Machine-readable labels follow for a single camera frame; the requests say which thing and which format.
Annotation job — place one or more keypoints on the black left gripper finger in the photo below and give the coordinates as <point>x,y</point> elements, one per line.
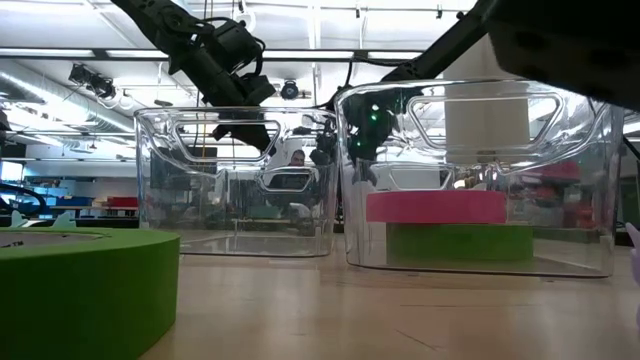
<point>250,135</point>

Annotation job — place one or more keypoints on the black ceiling spotlight cluster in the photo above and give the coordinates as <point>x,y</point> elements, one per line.
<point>100,86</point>

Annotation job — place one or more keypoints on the person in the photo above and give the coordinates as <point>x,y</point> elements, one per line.
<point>298,159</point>

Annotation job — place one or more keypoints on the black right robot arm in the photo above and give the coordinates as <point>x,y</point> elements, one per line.
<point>575,50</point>

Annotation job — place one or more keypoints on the black frame crossbar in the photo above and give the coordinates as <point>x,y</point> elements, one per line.
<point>361,54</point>

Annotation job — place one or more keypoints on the white cylindrical column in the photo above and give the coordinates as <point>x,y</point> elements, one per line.
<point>485,125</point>

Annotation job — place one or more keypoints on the pink tape roll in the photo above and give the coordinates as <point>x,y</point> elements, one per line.
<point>435,206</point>

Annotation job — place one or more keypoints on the green tape roll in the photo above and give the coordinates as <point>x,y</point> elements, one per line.
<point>460,242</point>
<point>85,300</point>

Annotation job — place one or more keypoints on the black overhead camera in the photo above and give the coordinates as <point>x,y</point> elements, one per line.
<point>289,91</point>

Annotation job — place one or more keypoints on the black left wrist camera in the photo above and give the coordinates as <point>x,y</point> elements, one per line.
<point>257,90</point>

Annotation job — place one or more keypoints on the clear plastic bin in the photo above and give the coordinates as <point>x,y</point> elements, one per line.
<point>240,240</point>
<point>575,210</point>

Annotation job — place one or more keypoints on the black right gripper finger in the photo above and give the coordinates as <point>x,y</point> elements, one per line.
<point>368,172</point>

